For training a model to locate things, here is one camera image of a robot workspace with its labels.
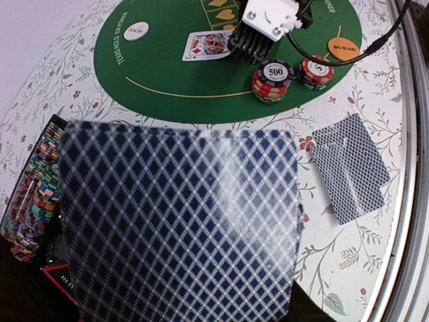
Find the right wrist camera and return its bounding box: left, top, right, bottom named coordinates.
left=241, top=0, right=313, bottom=42

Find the red white chip stack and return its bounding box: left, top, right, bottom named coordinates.
left=298, top=58, right=335, bottom=91

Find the orange big blind button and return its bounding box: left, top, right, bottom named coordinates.
left=327, top=37, right=360, bottom=62

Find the blue playing card deck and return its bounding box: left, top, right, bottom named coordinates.
left=59, top=121, right=303, bottom=321

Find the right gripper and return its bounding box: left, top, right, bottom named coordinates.
left=227, top=23, right=273, bottom=65

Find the black poker chip case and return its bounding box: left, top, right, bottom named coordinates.
left=1, top=115, right=79, bottom=321

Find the face-up king card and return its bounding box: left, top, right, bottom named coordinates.
left=182, top=30, right=233, bottom=62

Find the white dealer button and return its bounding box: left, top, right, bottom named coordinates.
left=123, top=21, right=149, bottom=42

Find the front aluminium rail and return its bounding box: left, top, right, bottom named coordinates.
left=362, top=4, right=428, bottom=321

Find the red triangle all-in marker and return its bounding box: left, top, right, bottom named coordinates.
left=42, top=264, right=77, bottom=305

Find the floral tablecloth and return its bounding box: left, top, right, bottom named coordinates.
left=1, top=1, right=406, bottom=321

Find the purple black chip stack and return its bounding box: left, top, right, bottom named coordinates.
left=252, top=59, right=295, bottom=104

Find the dealt card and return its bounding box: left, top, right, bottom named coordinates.
left=313, top=143, right=385, bottom=225
left=312, top=113, right=391, bottom=187

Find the green poker felt mat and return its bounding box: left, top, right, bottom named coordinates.
left=93, top=0, right=363, bottom=125

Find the poker chip row far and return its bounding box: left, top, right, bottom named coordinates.
left=1, top=115, right=66, bottom=262

